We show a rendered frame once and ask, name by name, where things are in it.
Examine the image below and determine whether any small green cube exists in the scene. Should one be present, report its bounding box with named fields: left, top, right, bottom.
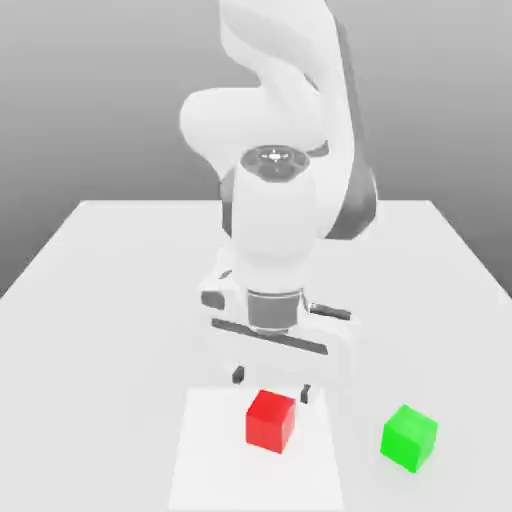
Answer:
left=378, top=403, right=440, bottom=475

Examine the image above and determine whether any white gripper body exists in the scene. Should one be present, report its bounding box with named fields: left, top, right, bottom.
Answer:
left=194, top=314, right=363, bottom=388

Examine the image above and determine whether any small red cube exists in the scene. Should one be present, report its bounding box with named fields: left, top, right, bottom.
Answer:
left=244, top=388, right=298, bottom=456

